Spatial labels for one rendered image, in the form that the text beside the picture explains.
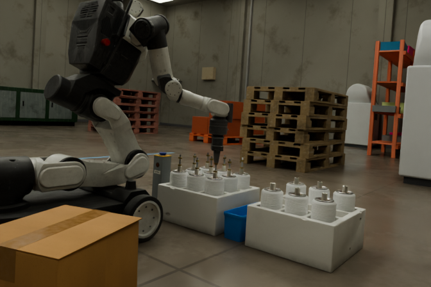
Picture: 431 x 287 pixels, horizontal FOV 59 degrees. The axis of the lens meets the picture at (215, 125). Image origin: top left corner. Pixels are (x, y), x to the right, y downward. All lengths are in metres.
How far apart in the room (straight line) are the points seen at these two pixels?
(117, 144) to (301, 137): 2.59
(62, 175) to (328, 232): 1.06
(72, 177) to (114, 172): 0.22
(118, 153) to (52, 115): 7.72
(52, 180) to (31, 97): 7.72
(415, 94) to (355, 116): 4.68
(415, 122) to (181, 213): 2.71
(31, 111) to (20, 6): 3.44
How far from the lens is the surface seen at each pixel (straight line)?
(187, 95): 1.76
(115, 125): 1.77
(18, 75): 11.43
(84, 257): 0.83
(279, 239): 1.64
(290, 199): 1.61
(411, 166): 4.06
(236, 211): 1.87
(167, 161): 2.13
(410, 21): 9.43
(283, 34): 10.52
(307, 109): 4.05
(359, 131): 8.63
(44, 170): 1.60
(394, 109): 6.82
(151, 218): 1.72
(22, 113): 9.24
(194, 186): 1.90
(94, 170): 1.77
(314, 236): 1.56
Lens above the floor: 0.58
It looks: 2 degrees down
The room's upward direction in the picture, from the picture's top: 4 degrees clockwise
